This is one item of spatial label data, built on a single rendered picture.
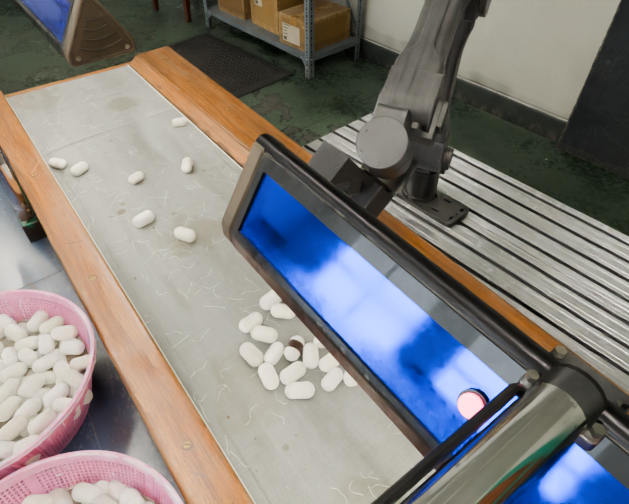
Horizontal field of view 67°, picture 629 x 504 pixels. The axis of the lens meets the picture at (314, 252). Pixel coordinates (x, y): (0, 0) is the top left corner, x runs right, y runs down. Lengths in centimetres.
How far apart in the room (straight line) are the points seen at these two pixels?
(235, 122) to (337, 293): 81
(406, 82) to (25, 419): 61
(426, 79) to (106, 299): 51
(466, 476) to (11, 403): 60
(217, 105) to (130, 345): 62
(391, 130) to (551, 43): 208
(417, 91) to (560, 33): 196
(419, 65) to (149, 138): 63
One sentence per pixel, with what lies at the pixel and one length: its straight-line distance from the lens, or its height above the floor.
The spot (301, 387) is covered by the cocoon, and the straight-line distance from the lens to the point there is 60.
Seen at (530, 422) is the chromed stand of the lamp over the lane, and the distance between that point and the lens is 19.
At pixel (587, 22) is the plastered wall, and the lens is 251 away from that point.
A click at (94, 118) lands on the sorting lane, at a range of 120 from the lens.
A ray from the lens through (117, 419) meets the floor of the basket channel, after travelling 72.
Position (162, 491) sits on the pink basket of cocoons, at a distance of 57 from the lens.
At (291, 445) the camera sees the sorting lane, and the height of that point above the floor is 74.
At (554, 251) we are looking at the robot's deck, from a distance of 97.
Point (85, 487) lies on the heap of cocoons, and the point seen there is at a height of 74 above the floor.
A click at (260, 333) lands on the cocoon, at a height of 76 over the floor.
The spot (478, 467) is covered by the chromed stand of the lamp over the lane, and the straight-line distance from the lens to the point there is 18.
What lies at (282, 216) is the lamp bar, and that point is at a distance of 30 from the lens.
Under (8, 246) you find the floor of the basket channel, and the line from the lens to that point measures 103.
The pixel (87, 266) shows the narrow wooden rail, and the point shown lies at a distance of 78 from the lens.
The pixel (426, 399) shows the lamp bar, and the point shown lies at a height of 107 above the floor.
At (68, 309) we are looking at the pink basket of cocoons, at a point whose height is 76.
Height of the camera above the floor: 128
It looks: 45 degrees down
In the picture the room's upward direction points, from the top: straight up
